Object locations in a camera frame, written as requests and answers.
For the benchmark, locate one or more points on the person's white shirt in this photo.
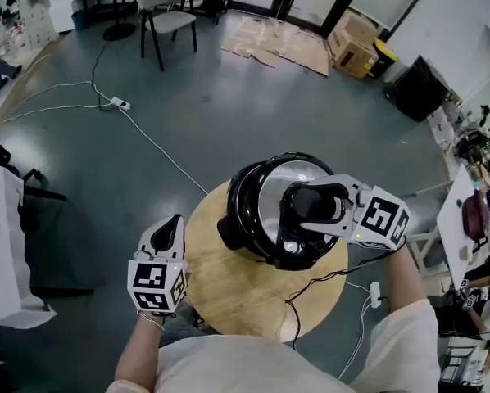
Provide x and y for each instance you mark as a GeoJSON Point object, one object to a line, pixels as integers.
{"type": "Point", "coordinates": [249, 367]}

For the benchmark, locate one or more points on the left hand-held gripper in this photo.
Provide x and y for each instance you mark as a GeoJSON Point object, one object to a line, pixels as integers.
{"type": "Point", "coordinates": [155, 285]}

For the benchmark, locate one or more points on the person's grey jeans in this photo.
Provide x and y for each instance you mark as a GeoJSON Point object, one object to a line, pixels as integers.
{"type": "Point", "coordinates": [183, 326]}

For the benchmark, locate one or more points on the maroon cooking pot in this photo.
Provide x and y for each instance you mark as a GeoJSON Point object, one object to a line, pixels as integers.
{"type": "Point", "coordinates": [476, 215]}

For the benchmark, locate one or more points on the black cabinet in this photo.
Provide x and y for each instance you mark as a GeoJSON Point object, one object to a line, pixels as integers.
{"type": "Point", "coordinates": [419, 88]}

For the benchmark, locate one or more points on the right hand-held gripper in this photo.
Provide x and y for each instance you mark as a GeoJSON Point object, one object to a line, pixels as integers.
{"type": "Point", "coordinates": [380, 219]}

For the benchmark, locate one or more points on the flattened cardboard sheets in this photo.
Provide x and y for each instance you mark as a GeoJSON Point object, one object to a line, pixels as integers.
{"type": "Point", "coordinates": [269, 43]}

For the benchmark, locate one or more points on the pressure cooker lid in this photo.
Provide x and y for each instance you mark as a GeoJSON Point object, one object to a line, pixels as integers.
{"type": "Point", "coordinates": [273, 195]}

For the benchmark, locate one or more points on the large cardboard box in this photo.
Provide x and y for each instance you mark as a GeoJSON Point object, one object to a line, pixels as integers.
{"type": "Point", "coordinates": [351, 47]}

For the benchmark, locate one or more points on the black office chair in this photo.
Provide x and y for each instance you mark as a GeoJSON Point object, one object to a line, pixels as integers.
{"type": "Point", "coordinates": [36, 195]}

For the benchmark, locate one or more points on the black electric pressure cooker pot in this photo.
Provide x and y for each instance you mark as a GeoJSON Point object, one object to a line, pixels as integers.
{"type": "Point", "coordinates": [241, 211]}

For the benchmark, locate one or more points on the white display shelf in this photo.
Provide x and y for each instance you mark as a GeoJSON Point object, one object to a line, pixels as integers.
{"type": "Point", "coordinates": [32, 6]}

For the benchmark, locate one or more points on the round wooden side table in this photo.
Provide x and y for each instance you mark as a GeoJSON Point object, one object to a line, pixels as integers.
{"type": "Point", "coordinates": [237, 297]}

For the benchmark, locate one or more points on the grey chair with black legs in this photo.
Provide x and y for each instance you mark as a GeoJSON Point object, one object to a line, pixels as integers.
{"type": "Point", "coordinates": [167, 19]}

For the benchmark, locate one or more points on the white cloth-covered table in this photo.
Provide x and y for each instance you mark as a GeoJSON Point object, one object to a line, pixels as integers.
{"type": "Point", "coordinates": [3, 268]}

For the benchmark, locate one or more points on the person's left forearm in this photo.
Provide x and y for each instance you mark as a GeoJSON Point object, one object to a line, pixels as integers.
{"type": "Point", "coordinates": [140, 350]}

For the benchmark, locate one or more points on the person's right forearm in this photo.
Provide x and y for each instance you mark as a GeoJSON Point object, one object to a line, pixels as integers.
{"type": "Point", "coordinates": [406, 276]}

